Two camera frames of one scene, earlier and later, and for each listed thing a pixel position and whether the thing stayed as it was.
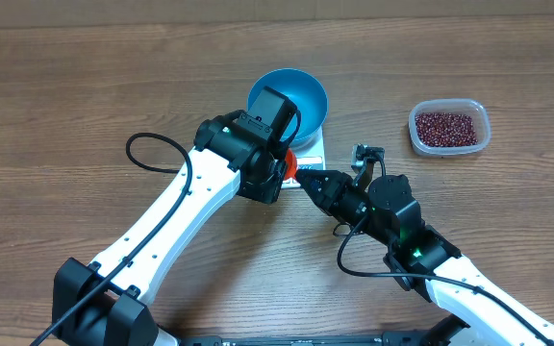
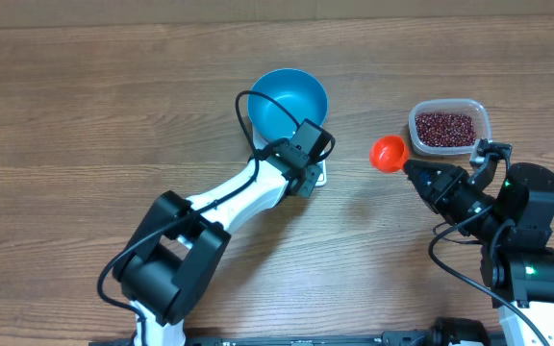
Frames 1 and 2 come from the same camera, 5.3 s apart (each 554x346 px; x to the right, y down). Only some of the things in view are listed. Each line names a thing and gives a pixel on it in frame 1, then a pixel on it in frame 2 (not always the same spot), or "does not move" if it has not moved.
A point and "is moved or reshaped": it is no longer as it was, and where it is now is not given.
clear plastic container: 445,126 does not move
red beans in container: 445,129 does not move
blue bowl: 308,96 does not move
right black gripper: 331,199 -> 449,183
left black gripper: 270,194 -> 278,150
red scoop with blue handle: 290,165 is moved or reshaped
